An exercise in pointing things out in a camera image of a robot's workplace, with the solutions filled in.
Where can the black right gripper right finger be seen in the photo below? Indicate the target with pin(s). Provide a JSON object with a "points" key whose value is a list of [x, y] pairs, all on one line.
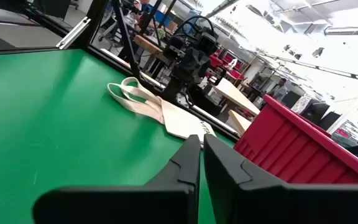
{"points": [[259, 202]]}

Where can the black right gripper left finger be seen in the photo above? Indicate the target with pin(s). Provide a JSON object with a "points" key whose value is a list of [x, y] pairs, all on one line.
{"points": [[166, 202]]}

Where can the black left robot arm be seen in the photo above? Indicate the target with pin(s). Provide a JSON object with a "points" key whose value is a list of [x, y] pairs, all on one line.
{"points": [[191, 65]]}

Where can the red plastic laundry bin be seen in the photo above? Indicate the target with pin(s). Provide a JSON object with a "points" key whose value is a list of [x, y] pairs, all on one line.
{"points": [[284, 146]]}

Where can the cream canvas tote bag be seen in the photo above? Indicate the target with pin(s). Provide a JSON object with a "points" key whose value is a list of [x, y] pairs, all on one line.
{"points": [[179, 119]]}

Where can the light wood table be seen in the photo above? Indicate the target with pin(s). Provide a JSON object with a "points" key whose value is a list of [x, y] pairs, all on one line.
{"points": [[238, 96]]}

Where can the person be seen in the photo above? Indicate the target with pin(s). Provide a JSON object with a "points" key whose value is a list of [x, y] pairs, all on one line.
{"points": [[143, 7], [279, 90]]}

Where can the green table mat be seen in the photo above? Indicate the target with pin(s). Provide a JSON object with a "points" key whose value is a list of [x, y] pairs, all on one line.
{"points": [[57, 124]]}

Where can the red lounge seat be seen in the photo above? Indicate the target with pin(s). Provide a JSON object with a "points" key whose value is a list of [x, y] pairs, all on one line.
{"points": [[222, 60]]}

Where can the silver frame bracket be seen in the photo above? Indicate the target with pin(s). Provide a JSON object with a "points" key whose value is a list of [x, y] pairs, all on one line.
{"points": [[73, 32]]}

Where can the black aluminium table frame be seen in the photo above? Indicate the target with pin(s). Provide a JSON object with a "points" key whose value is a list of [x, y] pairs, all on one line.
{"points": [[93, 21]]}

